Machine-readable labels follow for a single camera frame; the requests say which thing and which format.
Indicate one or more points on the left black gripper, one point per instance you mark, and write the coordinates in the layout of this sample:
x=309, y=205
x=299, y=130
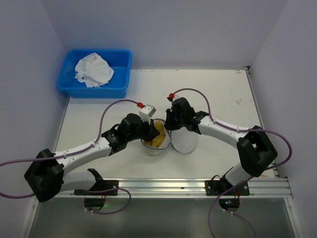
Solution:
x=151, y=131

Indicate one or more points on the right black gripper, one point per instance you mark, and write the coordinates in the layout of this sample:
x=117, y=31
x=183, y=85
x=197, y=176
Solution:
x=170, y=121

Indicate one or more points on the yellow bra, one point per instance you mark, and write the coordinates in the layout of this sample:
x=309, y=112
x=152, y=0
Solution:
x=158, y=140

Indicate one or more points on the white mesh laundry bag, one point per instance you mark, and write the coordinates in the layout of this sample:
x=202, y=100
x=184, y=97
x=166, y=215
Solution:
x=182, y=141

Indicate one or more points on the white bra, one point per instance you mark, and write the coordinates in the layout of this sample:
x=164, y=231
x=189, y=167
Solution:
x=93, y=71

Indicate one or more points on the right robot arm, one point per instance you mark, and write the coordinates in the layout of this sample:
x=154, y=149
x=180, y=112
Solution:
x=255, y=149

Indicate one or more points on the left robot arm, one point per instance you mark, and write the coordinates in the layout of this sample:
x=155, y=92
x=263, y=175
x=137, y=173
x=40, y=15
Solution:
x=53, y=172

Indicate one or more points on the blue plastic bin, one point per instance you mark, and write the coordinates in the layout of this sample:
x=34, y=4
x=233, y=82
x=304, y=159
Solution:
x=118, y=59

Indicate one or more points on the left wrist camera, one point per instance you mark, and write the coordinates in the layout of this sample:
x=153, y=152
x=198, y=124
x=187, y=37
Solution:
x=146, y=112

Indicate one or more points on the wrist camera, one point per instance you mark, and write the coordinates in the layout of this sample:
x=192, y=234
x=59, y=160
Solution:
x=146, y=112
x=172, y=97

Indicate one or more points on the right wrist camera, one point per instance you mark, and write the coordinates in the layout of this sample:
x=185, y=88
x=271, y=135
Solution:
x=172, y=97

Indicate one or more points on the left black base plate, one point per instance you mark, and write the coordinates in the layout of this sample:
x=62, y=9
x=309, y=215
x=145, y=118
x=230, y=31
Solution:
x=101, y=188

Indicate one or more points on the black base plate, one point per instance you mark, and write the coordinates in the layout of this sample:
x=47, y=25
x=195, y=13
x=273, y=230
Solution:
x=101, y=188
x=216, y=186

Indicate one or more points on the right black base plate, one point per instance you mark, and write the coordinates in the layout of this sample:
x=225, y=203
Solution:
x=216, y=186

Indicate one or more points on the aluminium mounting rail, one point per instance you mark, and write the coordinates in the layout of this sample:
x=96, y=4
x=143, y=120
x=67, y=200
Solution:
x=258, y=187

